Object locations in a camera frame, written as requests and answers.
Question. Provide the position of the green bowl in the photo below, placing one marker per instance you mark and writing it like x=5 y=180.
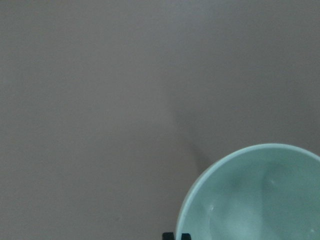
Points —
x=262 y=192

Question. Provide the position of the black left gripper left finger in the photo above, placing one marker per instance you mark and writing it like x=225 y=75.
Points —
x=167 y=236

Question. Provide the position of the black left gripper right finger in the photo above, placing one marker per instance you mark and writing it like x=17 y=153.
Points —
x=186 y=236

